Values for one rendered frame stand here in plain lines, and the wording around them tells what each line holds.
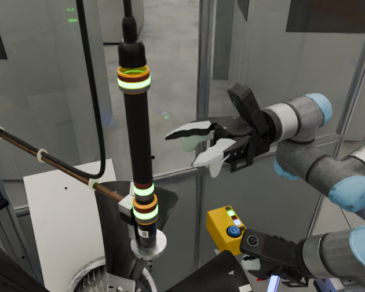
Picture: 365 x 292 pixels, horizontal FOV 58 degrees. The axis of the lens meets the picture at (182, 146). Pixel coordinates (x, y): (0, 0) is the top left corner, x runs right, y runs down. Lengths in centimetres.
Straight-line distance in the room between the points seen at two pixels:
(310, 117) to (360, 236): 25
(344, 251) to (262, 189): 133
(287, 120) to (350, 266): 27
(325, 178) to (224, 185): 106
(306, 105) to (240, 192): 116
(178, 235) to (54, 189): 96
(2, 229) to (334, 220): 237
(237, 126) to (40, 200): 66
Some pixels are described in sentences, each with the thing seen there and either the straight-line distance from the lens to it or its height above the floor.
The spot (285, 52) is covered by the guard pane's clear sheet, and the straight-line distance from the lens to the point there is 152.
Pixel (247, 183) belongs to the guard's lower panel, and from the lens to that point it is 181.
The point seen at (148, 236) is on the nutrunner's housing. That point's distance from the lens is 63.
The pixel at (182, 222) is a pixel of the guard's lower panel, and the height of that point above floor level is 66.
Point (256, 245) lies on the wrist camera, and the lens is 67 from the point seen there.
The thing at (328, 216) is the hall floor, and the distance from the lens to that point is 297.
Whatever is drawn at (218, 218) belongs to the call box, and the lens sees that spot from 125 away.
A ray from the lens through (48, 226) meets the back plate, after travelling 106.
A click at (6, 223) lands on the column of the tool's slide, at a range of 137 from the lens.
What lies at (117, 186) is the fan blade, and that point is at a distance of 85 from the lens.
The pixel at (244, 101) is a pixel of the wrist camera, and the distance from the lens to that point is 57.
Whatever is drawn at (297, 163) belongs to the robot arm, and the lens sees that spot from 75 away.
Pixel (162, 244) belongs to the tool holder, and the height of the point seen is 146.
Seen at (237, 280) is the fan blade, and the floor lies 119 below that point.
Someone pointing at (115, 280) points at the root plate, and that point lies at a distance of 88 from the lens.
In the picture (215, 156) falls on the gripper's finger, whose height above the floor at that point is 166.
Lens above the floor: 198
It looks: 35 degrees down
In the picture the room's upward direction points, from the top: straight up
